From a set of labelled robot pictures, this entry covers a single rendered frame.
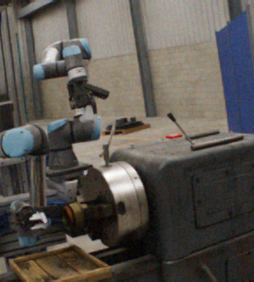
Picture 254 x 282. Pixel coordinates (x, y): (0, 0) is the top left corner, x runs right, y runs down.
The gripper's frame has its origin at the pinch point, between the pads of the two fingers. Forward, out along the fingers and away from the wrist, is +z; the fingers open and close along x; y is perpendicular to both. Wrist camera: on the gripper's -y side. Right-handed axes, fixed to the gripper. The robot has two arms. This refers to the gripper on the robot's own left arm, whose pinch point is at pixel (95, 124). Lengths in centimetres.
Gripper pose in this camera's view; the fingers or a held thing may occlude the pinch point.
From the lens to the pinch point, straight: 205.6
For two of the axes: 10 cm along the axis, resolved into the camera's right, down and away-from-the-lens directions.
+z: 2.6, 9.6, -1.1
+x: 3.5, -2.0, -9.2
